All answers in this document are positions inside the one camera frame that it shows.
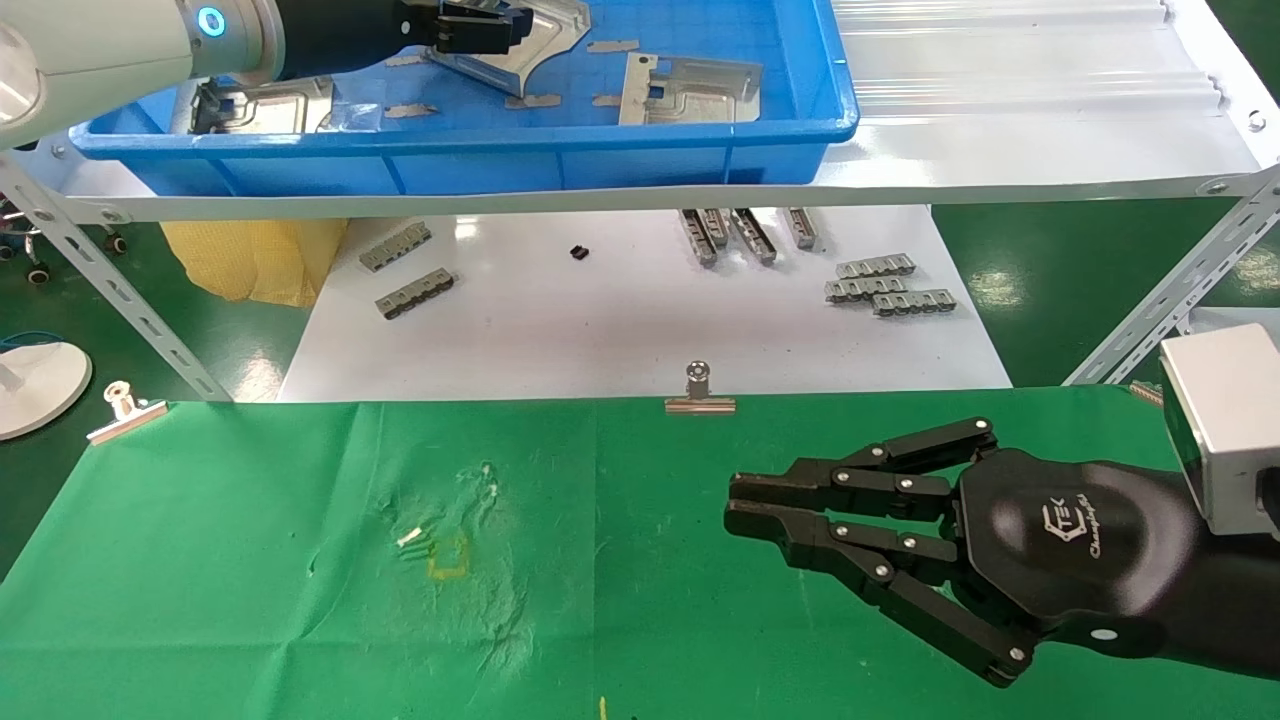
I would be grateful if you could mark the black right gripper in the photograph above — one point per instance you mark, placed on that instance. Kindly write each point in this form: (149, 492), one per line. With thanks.
(1070, 540)

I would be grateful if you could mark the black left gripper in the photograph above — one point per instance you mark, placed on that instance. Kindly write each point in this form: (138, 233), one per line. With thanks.
(350, 35)

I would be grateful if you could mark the stamped sheet metal part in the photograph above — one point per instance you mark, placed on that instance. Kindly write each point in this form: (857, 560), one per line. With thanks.
(270, 108)
(545, 35)
(700, 95)

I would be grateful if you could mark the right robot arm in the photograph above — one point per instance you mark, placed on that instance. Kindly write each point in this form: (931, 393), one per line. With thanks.
(1235, 600)

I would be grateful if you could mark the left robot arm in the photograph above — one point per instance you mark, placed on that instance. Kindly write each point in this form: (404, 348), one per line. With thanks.
(120, 50)

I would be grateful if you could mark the blue plastic bin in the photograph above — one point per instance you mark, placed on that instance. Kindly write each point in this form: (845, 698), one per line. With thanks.
(480, 160)

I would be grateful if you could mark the clear plastic piece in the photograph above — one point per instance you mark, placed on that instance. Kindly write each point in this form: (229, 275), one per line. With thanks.
(358, 116)

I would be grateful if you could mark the silver binder clip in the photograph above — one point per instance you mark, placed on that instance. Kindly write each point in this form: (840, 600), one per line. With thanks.
(700, 404)
(125, 420)

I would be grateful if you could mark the grey metal slotted strip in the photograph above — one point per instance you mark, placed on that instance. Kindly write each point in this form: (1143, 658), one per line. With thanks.
(716, 226)
(698, 240)
(396, 247)
(754, 236)
(860, 290)
(802, 228)
(876, 266)
(415, 294)
(915, 303)

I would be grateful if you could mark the green cloth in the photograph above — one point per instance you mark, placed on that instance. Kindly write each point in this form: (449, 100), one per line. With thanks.
(600, 600)

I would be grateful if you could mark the yellow bag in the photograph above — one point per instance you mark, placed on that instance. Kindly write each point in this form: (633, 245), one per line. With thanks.
(260, 260)

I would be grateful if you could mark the perforated angle iron leg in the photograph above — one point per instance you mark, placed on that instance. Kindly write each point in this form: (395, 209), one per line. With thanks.
(120, 290)
(1170, 290)

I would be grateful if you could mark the white metal shelf board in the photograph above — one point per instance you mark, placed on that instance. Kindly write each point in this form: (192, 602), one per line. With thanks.
(1000, 150)

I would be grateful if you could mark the small white scrap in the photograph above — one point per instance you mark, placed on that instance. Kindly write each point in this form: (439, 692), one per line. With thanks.
(409, 537)

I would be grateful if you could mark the translucent corrugated sheet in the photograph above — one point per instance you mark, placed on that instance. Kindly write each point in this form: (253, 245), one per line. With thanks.
(1000, 60)

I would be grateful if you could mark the chair base with casters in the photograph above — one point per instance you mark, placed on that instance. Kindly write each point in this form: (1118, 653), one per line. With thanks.
(38, 272)

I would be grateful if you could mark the white round base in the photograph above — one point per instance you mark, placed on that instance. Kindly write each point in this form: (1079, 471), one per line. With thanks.
(40, 385)

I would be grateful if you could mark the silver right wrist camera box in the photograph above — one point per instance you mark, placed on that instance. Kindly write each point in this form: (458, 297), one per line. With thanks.
(1225, 420)

